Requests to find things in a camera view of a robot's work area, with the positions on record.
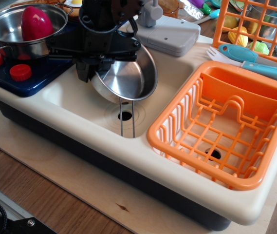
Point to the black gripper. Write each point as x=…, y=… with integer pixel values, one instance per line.
x=90, y=48

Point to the steel frying pan wire handle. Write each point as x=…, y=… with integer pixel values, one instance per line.
x=128, y=82

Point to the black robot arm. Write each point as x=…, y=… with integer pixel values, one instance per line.
x=107, y=16

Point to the cream toy kitchen sink unit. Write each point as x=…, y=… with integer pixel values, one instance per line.
x=70, y=134

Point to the orange plastic drying rack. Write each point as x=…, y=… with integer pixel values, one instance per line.
x=222, y=124

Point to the magenta plastic toy vegetable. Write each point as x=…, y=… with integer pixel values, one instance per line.
x=35, y=24

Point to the red stove knob right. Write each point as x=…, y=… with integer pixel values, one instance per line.
x=20, y=72

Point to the grey toy faucet base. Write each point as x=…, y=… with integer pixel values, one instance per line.
x=165, y=34

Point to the white plastic toy fork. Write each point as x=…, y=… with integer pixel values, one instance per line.
x=215, y=55

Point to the purple green toy eggplant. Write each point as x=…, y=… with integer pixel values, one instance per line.
x=201, y=5

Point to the yellow toy lemon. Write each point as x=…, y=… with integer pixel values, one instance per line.
x=230, y=22

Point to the yellow toy corn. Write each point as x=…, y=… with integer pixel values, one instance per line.
x=238, y=39

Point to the green toy lettuce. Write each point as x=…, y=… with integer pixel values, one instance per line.
x=260, y=47

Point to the orange plastic grid basket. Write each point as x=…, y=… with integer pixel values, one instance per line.
x=259, y=17

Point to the steel pot with handles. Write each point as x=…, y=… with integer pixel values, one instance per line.
x=12, y=44

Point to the black metal bracket with screw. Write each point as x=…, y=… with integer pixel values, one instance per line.
x=27, y=226

